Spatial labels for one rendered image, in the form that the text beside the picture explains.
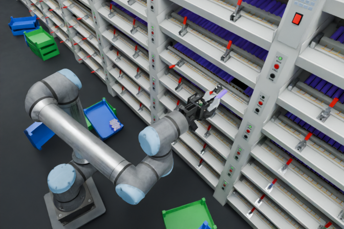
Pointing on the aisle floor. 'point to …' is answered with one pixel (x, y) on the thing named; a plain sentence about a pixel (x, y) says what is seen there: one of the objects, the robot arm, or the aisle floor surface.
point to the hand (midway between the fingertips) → (215, 99)
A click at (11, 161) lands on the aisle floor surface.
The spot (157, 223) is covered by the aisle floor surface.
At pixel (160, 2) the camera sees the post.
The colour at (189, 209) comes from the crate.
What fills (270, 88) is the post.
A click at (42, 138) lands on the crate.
